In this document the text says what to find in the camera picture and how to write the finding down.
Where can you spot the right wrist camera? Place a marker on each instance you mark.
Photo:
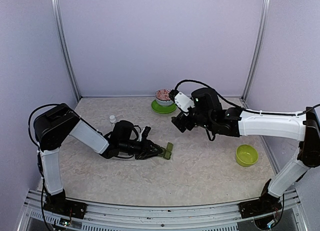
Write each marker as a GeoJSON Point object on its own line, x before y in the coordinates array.
{"type": "Point", "coordinates": [182, 101]}

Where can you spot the left aluminium frame post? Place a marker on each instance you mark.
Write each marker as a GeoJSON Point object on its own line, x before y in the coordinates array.
{"type": "Point", "coordinates": [64, 49]}

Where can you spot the small white pill bottle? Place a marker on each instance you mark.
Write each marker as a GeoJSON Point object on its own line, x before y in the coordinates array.
{"type": "Point", "coordinates": [112, 120]}

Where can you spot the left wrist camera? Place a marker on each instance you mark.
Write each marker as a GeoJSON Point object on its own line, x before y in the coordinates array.
{"type": "Point", "coordinates": [144, 133]}

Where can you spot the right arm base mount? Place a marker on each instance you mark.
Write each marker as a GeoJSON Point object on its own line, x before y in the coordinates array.
{"type": "Point", "coordinates": [265, 204]}

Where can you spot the lime green bowl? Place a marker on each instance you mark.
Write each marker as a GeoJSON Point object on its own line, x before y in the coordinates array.
{"type": "Point", "coordinates": [246, 155]}

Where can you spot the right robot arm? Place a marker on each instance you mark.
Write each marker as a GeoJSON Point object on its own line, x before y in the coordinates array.
{"type": "Point", "coordinates": [204, 109]}

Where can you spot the front aluminium rail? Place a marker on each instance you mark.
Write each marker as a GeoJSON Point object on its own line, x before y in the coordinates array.
{"type": "Point", "coordinates": [101, 216]}

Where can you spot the green pill organizer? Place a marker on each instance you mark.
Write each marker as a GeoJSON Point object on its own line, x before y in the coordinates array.
{"type": "Point", "coordinates": [167, 152]}

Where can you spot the green plate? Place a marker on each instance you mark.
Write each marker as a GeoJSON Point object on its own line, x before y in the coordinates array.
{"type": "Point", "coordinates": [162, 109]}

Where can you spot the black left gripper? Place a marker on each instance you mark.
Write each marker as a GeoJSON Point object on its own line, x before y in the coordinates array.
{"type": "Point", "coordinates": [146, 152]}

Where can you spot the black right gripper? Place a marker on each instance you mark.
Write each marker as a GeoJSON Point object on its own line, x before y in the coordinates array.
{"type": "Point", "coordinates": [180, 117]}

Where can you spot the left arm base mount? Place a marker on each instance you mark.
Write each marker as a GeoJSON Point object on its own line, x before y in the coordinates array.
{"type": "Point", "coordinates": [65, 207]}

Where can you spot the red patterned white bowl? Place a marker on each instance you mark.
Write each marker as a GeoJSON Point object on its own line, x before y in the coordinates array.
{"type": "Point", "coordinates": [162, 97]}

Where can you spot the right aluminium frame post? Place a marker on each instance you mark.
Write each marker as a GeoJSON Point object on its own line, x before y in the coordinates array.
{"type": "Point", "coordinates": [257, 49]}

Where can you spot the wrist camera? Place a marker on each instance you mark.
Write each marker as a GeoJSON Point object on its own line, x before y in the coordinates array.
{"type": "Point", "coordinates": [182, 101]}
{"type": "Point", "coordinates": [144, 133]}

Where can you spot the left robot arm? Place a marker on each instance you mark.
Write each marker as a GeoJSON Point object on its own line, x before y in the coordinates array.
{"type": "Point", "coordinates": [52, 125]}

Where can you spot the aluminium frame post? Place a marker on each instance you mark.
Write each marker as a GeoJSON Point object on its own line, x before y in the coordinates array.
{"type": "Point", "coordinates": [64, 49]}
{"type": "Point", "coordinates": [257, 49]}

